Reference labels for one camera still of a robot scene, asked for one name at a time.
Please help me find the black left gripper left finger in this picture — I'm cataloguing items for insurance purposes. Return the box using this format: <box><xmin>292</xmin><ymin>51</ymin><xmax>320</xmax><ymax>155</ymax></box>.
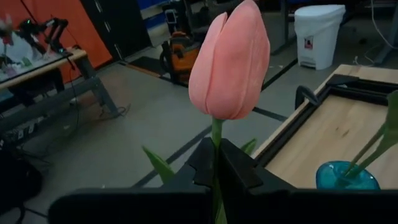
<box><xmin>48</xmin><ymin>138</ymin><xmax>216</xmax><ymax>224</ymax></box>

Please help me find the black frame clamp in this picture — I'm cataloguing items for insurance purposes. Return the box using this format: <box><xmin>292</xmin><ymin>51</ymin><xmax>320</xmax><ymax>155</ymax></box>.
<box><xmin>294</xmin><ymin>85</ymin><xmax>322</xmax><ymax>110</ymax></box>

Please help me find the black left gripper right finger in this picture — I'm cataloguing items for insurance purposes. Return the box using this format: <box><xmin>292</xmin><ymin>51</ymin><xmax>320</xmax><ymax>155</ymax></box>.
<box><xmin>219</xmin><ymin>138</ymin><xmax>398</xmax><ymax>224</ymax></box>

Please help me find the orange wall panel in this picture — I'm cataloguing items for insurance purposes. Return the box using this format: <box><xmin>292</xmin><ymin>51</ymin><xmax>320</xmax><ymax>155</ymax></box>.
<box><xmin>0</xmin><ymin>0</ymin><xmax>113</xmax><ymax>83</ymax></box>

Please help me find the black aluminium table frame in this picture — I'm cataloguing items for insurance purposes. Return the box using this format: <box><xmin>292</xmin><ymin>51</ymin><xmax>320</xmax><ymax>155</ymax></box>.
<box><xmin>253</xmin><ymin>73</ymin><xmax>398</xmax><ymax>167</ymax></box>

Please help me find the person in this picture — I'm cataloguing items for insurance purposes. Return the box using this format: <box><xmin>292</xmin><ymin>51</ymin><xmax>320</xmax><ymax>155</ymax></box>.
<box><xmin>0</xmin><ymin>14</ymin><xmax>47</xmax><ymax>74</ymax></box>

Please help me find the teal glass vase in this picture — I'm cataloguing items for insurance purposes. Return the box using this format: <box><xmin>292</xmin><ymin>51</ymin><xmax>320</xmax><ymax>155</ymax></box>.
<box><xmin>315</xmin><ymin>161</ymin><xmax>381</xmax><ymax>190</ymax></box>

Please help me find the white trash bin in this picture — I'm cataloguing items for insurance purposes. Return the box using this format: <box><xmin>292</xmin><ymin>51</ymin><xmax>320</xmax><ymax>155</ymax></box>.
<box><xmin>294</xmin><ymin>4</ymin><xmax>347</xmax><ymax>71</ymax></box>

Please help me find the pink artificial tulip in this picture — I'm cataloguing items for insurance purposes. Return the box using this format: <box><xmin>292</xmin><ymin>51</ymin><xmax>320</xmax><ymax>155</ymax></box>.
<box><xmin>142</xmin><ymin>0</ymin><xmax>271</xmax><ymax>224</ymax></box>

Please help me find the black cabinet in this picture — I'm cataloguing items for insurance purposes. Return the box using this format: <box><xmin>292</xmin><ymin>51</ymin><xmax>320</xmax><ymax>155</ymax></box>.
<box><xmin>80</xmin><ymin>0</ymin><xmax>154</xmax><ymax>62</ymax></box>

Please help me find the background robot table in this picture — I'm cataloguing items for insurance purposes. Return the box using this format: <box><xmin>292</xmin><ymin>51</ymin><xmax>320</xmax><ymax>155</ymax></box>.
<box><xmin>0</xmin><ymin>46</ymin><xmax>121</xmax><ymax>151</ymax></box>

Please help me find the orange and black machine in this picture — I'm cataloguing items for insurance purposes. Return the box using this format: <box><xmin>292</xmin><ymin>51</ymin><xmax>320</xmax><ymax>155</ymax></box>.
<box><xmin>159</xmin><ymin>30</ymin><xmax>202</xmax><ymax>85</ymax></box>

